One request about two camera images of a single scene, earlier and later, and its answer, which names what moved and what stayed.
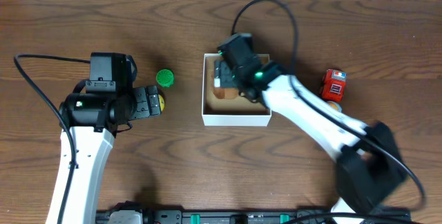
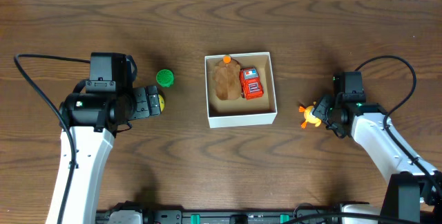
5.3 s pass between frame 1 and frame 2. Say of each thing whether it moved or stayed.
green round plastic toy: stayed
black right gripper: moved
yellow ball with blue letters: stayed
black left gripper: stayed
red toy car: moved
